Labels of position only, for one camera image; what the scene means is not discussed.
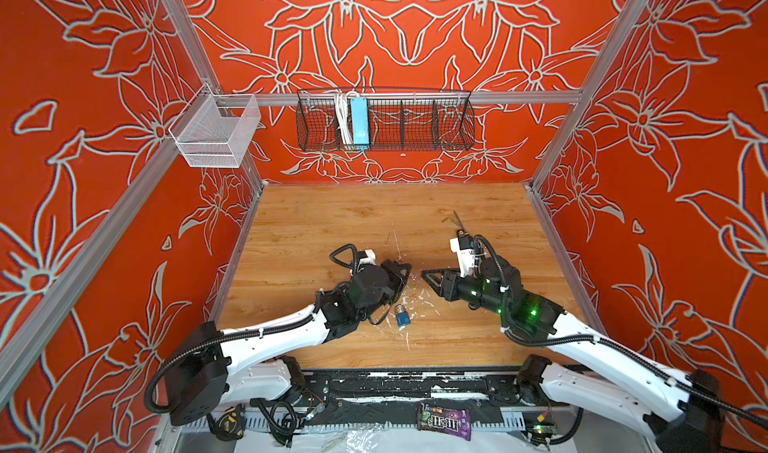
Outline white cable bundle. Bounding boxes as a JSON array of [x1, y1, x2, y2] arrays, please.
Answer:
[[333, 91, 355, 148]]

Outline black wire wall basket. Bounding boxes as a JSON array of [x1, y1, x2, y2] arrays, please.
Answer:
[[296, 87, 476, 153]]

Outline light blue box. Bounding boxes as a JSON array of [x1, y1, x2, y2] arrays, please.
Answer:
[[349, 97, 370, 151]]

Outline white mesh basket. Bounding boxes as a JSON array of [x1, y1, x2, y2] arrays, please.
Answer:
[[169, 84, 262, 169]]

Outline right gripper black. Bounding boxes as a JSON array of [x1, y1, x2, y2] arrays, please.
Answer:
[[419, 267, 513, 320]]

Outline blue padlock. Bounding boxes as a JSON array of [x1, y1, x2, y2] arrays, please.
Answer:
[[395, 304, 411, 330]]

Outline purple candy bag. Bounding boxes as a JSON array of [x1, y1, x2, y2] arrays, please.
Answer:
[[416, 403, 472, 441]]

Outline black tape measure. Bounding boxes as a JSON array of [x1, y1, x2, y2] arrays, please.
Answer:
[[206, 404, 246, 442]]

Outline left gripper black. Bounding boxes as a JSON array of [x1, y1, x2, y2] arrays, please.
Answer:
[[357, 259, 411, 321]]

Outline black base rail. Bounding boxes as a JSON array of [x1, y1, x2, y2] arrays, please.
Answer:
[[251, 367, 571, 427]]

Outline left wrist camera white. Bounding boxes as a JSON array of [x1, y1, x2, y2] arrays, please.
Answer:
[[358, 249, 377, 265]]

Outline small green circuit board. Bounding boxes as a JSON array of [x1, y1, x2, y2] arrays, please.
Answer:
[[523, 413, 556, 451]]

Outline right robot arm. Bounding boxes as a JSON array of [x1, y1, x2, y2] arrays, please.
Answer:
[[420, 230, 767, 452]]

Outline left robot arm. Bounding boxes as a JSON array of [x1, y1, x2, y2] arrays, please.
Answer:
[[143, 244, 412, 426]]

